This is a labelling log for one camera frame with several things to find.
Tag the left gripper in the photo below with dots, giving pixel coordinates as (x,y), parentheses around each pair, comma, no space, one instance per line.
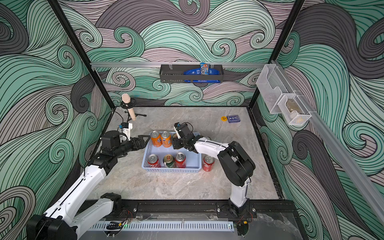
(141,145)

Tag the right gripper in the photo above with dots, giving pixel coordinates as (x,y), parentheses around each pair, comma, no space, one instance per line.
(184,142)

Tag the red cola can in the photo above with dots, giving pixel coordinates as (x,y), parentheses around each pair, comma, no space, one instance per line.
(180,160)
(153,161)
(208,162)

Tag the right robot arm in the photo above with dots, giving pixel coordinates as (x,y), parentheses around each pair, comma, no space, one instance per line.
(236,163)

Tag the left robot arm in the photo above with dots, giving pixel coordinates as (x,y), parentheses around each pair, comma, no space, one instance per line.
(62,221)

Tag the light blue plastic basket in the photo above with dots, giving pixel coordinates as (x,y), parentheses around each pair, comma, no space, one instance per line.
(193,161)

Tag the orange fanta can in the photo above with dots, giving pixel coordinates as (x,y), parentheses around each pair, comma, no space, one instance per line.
(166,139)
(156,139)

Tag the orange Fanta can far left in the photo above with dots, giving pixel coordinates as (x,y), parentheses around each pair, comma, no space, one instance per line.
(156,139)

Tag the green gold-top can front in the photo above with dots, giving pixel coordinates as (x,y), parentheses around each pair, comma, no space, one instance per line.
(169,161)

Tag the beige microphone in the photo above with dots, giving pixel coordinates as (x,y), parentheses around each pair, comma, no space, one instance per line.
(128,104)

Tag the blue playing card box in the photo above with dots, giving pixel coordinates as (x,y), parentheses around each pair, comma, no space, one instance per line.
(233,119)

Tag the blue snack packet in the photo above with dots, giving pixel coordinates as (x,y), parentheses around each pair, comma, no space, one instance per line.
(203,73)

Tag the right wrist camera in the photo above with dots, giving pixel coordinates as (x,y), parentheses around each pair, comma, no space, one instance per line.
(177,127)

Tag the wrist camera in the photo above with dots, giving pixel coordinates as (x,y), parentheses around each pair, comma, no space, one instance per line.
(126,131)
(177,127)

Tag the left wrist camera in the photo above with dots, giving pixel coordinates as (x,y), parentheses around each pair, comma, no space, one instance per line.
(126,131)

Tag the black wall shelf tray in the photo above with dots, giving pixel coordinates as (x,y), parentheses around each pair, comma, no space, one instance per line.
(174,73)

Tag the white perforated cable duct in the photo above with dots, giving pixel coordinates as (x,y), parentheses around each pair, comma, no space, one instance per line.
(179,226)

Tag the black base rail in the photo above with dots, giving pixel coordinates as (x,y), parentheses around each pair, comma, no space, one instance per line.
(220,208)

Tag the large clear wall bin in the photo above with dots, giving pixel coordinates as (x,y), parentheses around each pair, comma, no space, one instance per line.
(272,85)

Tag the small clear wall bin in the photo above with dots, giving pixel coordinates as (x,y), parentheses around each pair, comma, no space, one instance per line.
(293,110)

